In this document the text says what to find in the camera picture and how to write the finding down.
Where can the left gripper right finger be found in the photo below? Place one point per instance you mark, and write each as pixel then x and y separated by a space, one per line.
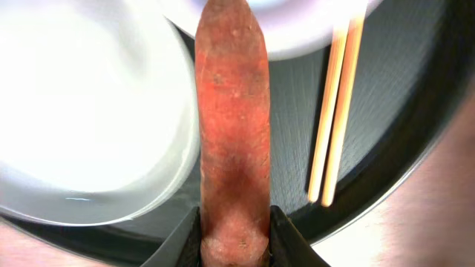
pixel 287 246

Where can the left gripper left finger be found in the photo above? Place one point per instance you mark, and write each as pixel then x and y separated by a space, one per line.
pixel 182 247

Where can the white plate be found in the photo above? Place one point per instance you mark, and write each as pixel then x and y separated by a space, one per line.
pixel 98 110

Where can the orange carrot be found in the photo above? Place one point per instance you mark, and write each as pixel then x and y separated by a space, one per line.
pixel 232 76

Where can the wooden chopstick left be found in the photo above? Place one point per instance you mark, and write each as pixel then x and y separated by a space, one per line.
pixel 339 40

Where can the wooden chopstick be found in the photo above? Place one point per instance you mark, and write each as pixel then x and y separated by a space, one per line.
pixel 342 110
pixel 339 40

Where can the white bowl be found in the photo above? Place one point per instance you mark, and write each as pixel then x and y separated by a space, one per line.
pixel 297 29

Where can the wooden chopstick right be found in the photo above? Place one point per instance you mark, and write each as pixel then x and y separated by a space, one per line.
pixel 342 110

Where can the round black tray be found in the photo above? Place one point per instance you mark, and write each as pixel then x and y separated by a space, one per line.
pixel 415 64

